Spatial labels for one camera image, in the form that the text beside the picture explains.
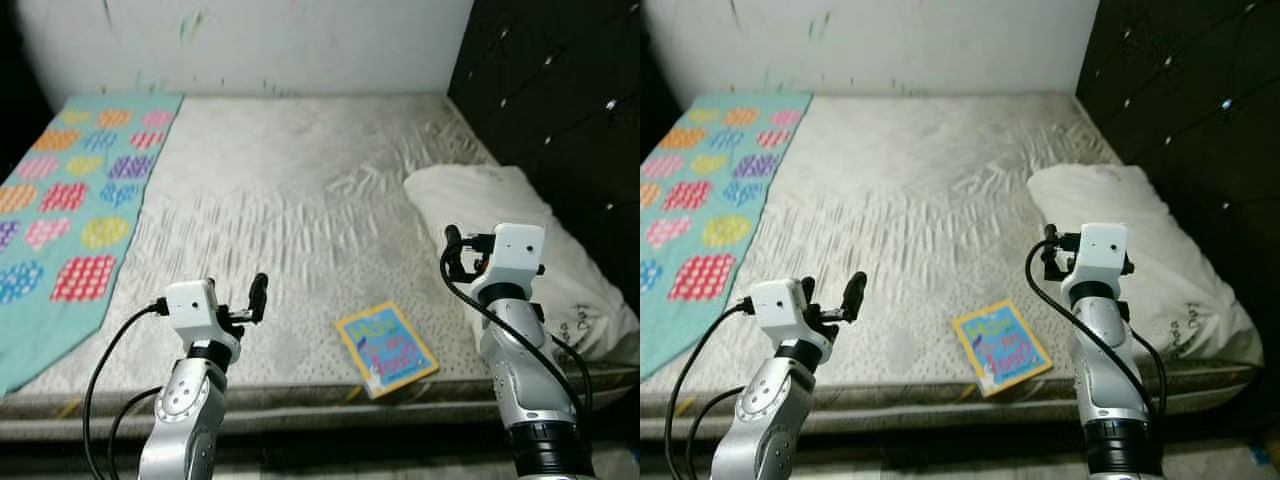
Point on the blue yellow children's book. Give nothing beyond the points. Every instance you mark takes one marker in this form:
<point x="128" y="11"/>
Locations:
<point x="385" y="350"/>
<point x="1002" y="348"/>

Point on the white pillow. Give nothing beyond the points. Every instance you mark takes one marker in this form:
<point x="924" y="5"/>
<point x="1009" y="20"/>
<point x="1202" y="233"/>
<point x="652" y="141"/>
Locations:
<point x="580" y="290"/>
<point x="1180" y="290"/>

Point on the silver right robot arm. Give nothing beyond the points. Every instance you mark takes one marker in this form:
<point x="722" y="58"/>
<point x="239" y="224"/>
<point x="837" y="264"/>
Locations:
<point x="525" y="370"/>
<point x="1110" y="370"/>

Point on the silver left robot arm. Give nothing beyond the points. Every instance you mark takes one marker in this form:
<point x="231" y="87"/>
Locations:
<point x="185" y="420"/>
<point x="765" y="420"/>

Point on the grey quilted mattress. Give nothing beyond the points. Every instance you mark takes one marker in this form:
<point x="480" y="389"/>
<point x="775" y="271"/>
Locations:
<point x="900" y="220"/>
<point x="290" y="220"/>

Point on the teal blanket with colourful hearts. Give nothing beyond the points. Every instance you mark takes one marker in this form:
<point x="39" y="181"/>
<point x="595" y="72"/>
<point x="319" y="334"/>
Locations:
<point x="665" y="320"/>
<point x="50" y="320"/>

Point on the dark bed base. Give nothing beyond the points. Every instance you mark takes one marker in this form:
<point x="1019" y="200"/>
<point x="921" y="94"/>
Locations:
<point x="330" y="450"/>
<point x="930" y="450"/>

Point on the blue tape piece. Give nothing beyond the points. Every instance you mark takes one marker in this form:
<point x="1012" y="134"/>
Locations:
<point x="1257" y="456"/>

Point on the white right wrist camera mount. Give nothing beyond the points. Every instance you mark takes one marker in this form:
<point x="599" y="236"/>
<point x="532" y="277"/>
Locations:
<point x="515" y="255"/>
<point x="1100" y="255"/>

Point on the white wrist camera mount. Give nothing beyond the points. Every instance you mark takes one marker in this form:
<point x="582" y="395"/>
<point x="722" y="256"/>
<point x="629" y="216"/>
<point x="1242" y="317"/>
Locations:
<point x="515" y="255"/>
<point x="1100" y="255"/>
<point x="192" y="308"/>
<point x="778" y="306"/>

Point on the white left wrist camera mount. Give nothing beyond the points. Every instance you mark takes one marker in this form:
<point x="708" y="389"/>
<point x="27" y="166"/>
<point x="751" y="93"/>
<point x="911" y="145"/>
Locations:
<point x="778" y="306"/>
<point x="192" y="308"/>

